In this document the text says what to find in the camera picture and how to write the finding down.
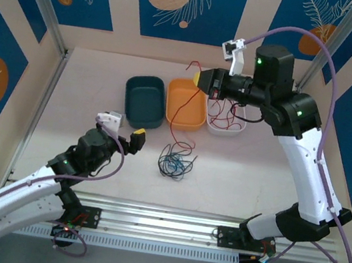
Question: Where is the black cable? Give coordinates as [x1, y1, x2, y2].
[156, 142, 183, 180]
[163, 149, 199, 184]

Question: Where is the teal plastic bin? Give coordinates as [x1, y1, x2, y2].
[118, 71, 172, 133]

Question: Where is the orange plastic bin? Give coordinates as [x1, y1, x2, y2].
[161, 75, 213, 134]

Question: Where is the white plastic bin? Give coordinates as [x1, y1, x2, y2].
[201, 93, 251, 140]

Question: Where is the purple camera cable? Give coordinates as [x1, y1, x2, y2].
[207, 19, 352, 263]
[0, 100, 131, 263]

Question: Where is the aluminium upright post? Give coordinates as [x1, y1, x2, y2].
[296, 0, 352, 101]
[0, 0, 79, 59]

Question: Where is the aluminium table side rail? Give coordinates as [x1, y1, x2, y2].
[0, 41, 72, 198]

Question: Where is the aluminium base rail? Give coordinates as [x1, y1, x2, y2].
[0, 176, 344, 263]

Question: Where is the white slotted cable duct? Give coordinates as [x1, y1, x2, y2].
[0, 214, 241, 263]

